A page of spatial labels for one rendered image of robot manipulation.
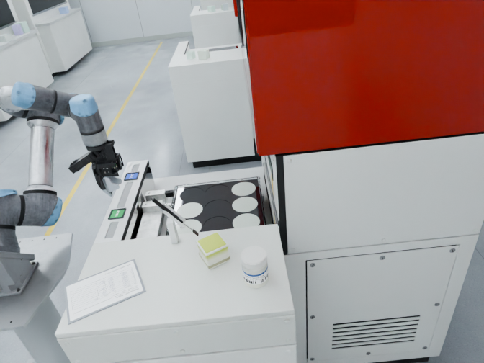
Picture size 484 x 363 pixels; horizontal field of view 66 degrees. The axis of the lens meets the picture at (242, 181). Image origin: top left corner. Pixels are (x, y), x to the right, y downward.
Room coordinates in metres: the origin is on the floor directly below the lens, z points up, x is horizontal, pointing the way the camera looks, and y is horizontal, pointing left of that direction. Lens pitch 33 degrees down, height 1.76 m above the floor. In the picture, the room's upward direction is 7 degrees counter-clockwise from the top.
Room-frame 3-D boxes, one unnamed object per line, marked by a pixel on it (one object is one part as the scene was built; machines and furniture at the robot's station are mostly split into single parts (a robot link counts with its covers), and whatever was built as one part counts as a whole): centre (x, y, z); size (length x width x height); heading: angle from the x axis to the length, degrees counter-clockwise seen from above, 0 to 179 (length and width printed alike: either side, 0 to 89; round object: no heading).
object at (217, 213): (1.17, 0.11, 0.90); 0.34 x 0.34 x 0.01; 89
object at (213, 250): (0.82, 0.11, 1.00); 0.07 x 0.07 x 0.07; 26
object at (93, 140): (1.12, 0.45, 1.28); 0.08 x 0.08 x 0.05
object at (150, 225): (1.16, 0.37, 0.87); 0.36 x 0.08 x 0.03; 179
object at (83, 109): (1.12, 0.46, 1.36); 0.09 x 0.08 x 0.11; 35
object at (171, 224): (0.93, 0.22, 1.03); 0.06 x 0.04 x 0.13; 89
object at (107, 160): (1.11, 0.45, 1.20); 0.09 x 0.08 x 0.12; 88
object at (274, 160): (1.36, -0.12, 1.02); 0.82 x 0.03 x 0.40; 179
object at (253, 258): (0.72, -0.01, 1.01); 0.07 x 0.07 x 0.10
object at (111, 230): (1.24, 0.47, 0.89); 0.55 x 0.09 x 0.14; 179
